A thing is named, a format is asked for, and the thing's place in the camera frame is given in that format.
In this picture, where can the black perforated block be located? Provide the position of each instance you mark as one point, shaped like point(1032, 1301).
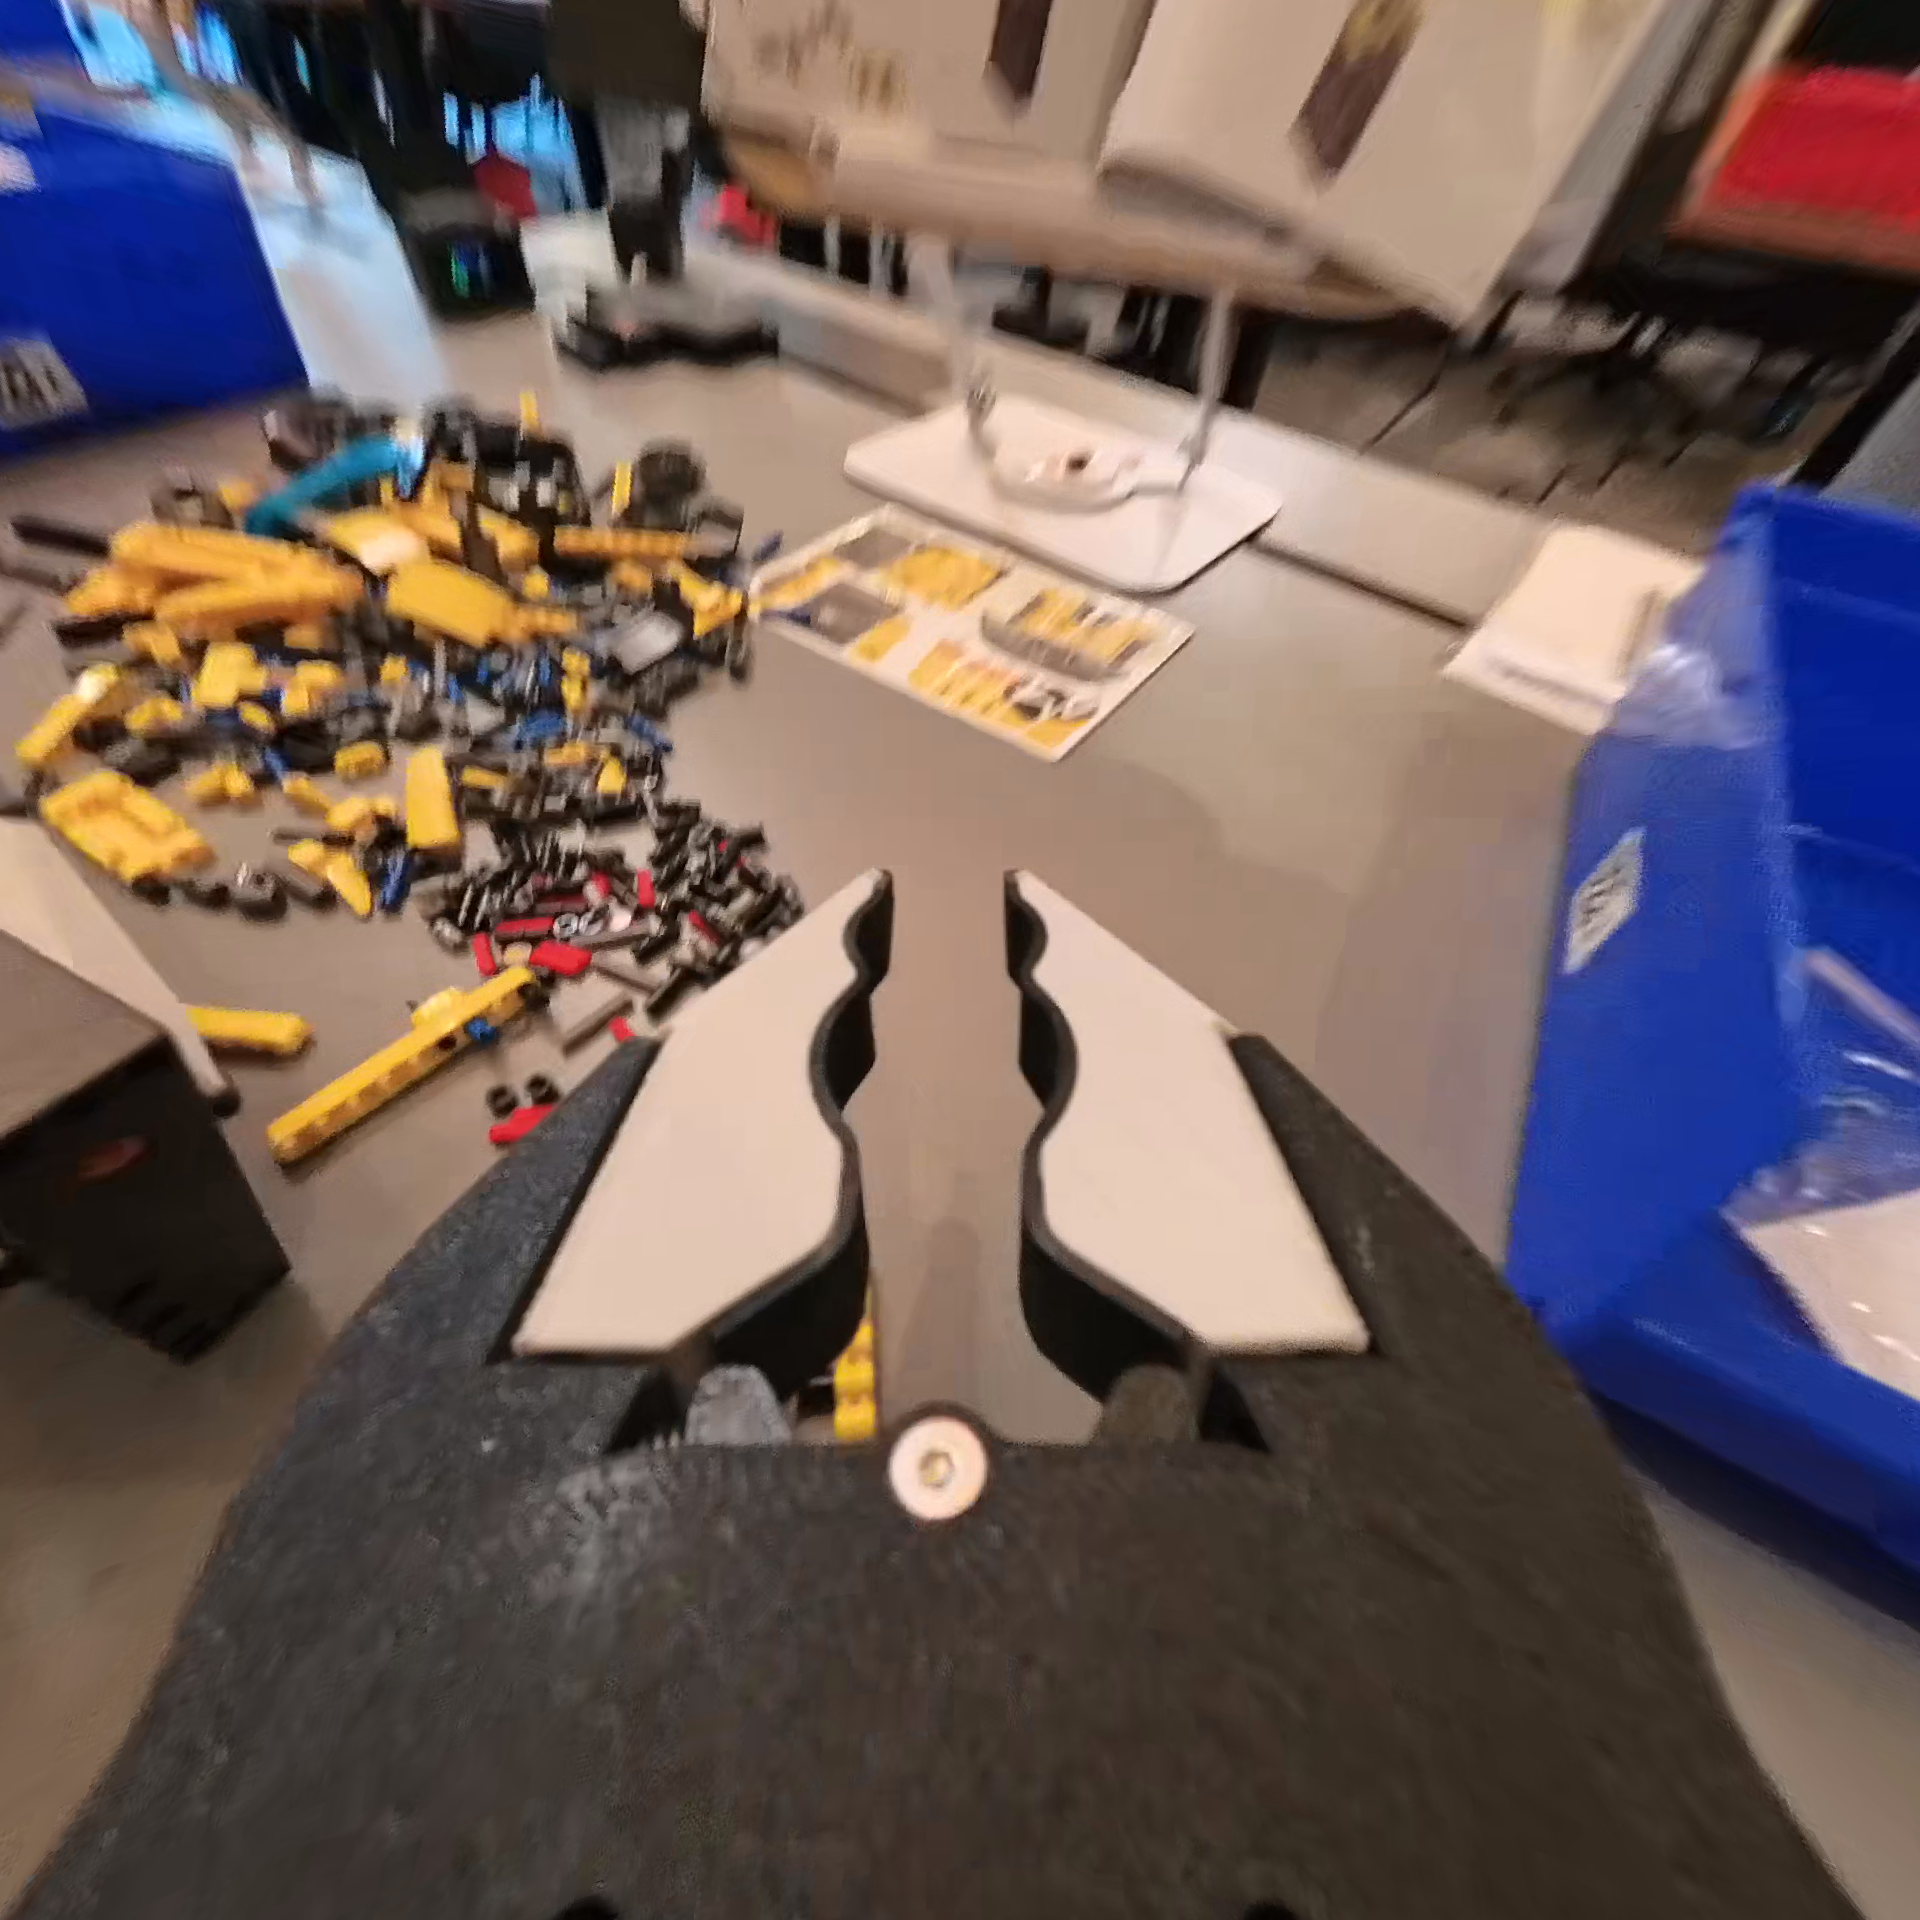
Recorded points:
point(119, 1185)

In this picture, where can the pile of small connector pins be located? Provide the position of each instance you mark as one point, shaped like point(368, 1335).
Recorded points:
point(720, 885)

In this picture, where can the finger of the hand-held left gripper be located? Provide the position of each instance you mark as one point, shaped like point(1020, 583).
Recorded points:
point(90, 932)

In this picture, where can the red plastic bin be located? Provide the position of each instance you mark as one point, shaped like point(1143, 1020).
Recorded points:
point(1830, 149)

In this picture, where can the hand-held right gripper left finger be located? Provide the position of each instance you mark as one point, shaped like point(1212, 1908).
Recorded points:
point(690, 1185)

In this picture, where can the yellow curved panel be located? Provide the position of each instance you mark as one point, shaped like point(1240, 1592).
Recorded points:
point(248, 1029)

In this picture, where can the heap of mixed building bricks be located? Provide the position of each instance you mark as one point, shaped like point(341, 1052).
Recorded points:
point(225, 600)

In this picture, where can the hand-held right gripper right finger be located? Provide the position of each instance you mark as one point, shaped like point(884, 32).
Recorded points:
point(1185, 1185)

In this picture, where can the clear plastic bag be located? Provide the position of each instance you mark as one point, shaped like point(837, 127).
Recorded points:
point(1845, 1244)

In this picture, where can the printed paper sheets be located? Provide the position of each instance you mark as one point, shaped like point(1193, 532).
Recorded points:
point(1559, 629)

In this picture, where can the clear acrylic book stand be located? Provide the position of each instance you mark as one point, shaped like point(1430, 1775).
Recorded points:
point(1050, 241)

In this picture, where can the blue plastic bin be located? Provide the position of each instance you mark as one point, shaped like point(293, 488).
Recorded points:
point(135, 254)
point(1665, 1126)

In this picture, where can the yellow sticker sheet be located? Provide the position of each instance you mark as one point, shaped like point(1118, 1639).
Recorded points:
point(974, 629)

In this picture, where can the open instruction booklet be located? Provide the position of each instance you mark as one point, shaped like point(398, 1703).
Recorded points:
point(1231, 136)

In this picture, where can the long yellow holed beam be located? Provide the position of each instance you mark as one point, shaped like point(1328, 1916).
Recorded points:
point(389, 1067)

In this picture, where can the yellow brick assembly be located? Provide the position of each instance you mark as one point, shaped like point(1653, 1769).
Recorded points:
point(856, 1372)

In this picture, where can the small black device with screen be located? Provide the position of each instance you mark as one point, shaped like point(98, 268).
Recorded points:
point(473, 271)

